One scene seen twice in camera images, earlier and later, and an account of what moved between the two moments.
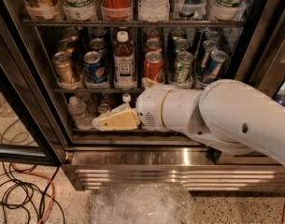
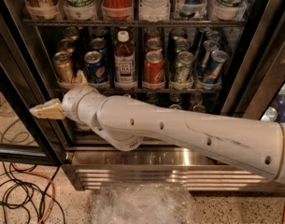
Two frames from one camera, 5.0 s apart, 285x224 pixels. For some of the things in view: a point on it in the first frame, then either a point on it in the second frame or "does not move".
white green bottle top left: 78,2 does not move
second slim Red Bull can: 208,47 does not move
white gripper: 149,106 to 71,102
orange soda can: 64,67 does not move
